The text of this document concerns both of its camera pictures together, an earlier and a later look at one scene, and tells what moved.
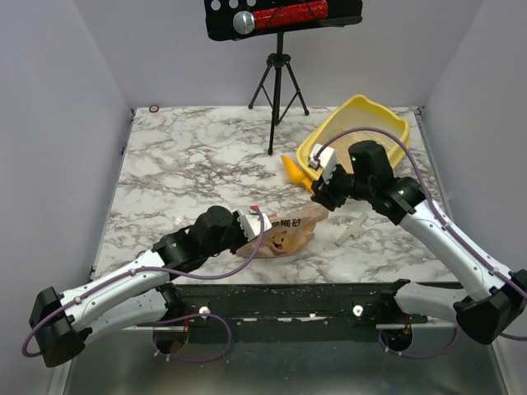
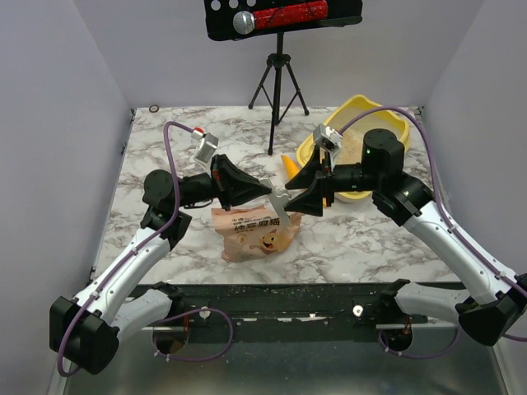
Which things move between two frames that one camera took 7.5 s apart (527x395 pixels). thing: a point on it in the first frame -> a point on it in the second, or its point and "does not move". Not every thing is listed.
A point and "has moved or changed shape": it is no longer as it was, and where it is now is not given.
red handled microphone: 245,22 does not move
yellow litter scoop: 296,175 does not move
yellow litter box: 356,119 does not move
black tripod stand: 280,85 does not move
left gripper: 242,239 -> 224,171
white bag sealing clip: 353,230 -> 279,200
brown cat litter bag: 291,232 has moved or changed shape
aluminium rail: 157,328 does not move
